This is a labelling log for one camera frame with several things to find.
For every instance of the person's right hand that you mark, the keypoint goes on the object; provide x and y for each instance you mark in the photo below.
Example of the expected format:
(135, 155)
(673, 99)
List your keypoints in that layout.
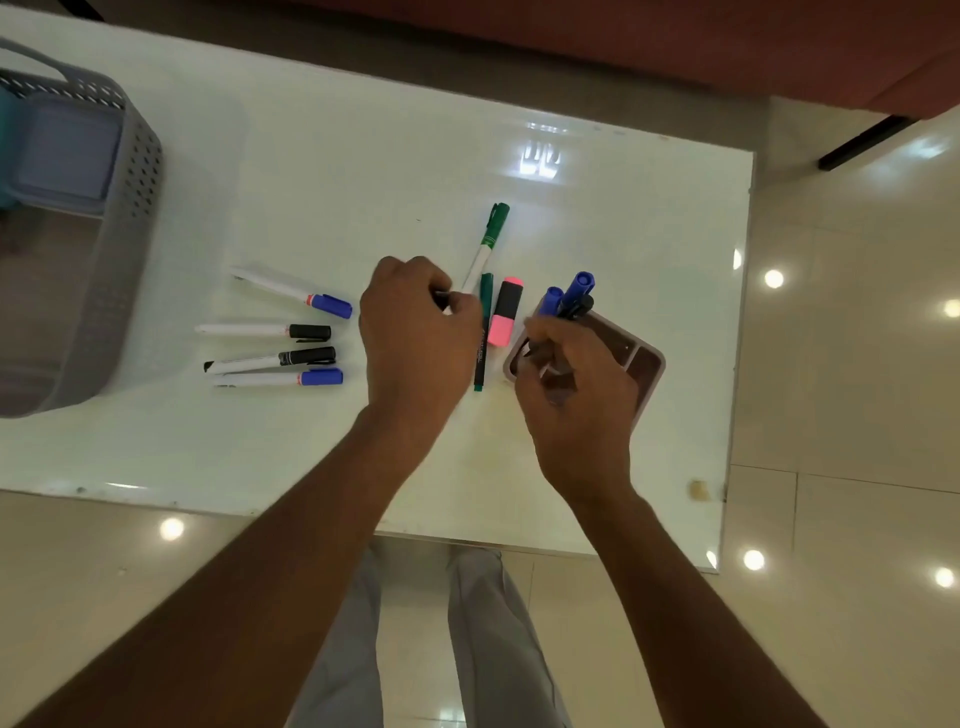
(585, 420)

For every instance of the white marker green cap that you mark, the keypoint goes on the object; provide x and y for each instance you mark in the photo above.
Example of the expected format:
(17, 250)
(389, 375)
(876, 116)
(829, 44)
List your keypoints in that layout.
(496, 217)

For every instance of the grey perforated plastic basket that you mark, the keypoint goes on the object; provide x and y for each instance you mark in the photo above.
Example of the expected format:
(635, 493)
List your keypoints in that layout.
(127, 300)

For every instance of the person's right forearm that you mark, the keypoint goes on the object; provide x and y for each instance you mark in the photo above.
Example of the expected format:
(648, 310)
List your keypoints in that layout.
(675, 622)

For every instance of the red fabric sofa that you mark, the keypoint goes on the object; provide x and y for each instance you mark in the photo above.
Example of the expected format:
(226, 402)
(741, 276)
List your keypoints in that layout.
(675, 37)

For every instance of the pink desk organizer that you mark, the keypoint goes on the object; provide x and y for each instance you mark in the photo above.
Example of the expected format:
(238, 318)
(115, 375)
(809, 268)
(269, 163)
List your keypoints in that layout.
(645, 367)

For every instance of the black pen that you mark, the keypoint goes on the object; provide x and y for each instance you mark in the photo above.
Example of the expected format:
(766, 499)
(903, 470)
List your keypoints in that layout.
(579, 306)

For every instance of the white marker black cap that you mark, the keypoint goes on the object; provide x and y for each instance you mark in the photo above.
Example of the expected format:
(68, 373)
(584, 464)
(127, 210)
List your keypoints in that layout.
(442, 298)
(307, 356)
(310, 332)

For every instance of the person's left forearm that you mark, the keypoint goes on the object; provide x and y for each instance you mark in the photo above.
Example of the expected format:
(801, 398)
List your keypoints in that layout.
(225, 600)

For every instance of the person's left hand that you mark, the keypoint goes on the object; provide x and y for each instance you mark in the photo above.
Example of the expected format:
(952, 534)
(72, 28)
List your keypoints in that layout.
(416, 352)

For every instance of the person's grey trousers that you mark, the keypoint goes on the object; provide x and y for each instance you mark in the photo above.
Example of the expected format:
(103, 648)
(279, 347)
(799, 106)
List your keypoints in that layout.
(495, 652)

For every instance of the slim white marker blue cap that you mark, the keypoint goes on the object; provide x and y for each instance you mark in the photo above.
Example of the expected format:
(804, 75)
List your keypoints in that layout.
(581, 283)

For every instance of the pink highlighter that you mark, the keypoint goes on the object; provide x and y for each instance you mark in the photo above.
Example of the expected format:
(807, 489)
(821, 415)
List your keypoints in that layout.
(501, 326)

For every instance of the blue-grey plastic box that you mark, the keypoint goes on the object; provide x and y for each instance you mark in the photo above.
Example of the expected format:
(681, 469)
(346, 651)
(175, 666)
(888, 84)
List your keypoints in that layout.
(67, 157)

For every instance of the teal box with white lid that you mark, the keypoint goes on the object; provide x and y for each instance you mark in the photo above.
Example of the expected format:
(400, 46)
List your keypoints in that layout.
(6, 150)

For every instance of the white table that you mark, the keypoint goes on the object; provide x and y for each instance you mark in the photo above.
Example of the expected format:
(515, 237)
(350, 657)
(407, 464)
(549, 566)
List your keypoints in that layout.
(300, 150)

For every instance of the red label marker blue cap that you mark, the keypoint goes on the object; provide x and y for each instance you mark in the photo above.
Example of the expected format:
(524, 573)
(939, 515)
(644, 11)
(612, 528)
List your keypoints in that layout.
(551, 300)

